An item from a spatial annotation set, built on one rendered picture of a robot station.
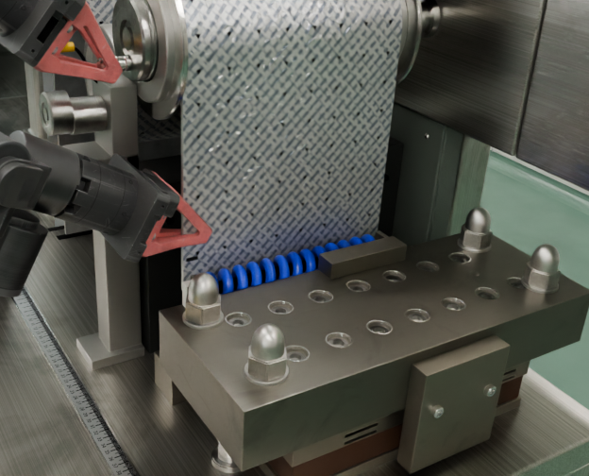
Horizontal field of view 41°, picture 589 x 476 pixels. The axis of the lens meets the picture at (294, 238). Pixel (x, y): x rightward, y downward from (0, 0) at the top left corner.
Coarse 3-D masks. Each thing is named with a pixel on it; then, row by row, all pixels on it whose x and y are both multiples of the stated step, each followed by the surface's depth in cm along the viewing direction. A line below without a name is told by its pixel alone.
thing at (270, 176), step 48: (288, 96) 74; (336, 96) 77; (384, 96) 80; (192, 144) 70; (240, 144) 73; (288, 144) 76; (336, 144) 79; (384, 144) 83; (192, 192) 72; (240, 192) 75; (288, 192) 79; (336, 192) 82; (240, 240) 78; (288, 240) 81; (336, 240) 85
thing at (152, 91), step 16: (160, 0) 66; (400, 0) 78; (160, 16) 66; (160, 32) 66; (160, 48) 67; (400, 48) 80; (160, 64) 68; (144, 80) 72; (160, 80) 68; (144, 96) 72; (160, 96) 70
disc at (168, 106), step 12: (168, 0) 66; (180, 0) 65; (180, 12) 64; (180, 24) 65; (180, 36) 65; (180, 48) 65; (180, 60) 66; (180, 72) 66; (180, 84) 67; (168, 96) 69; (180, 96) 68; (144, 108) 75; (156, 108) 72; (168, 108) 70
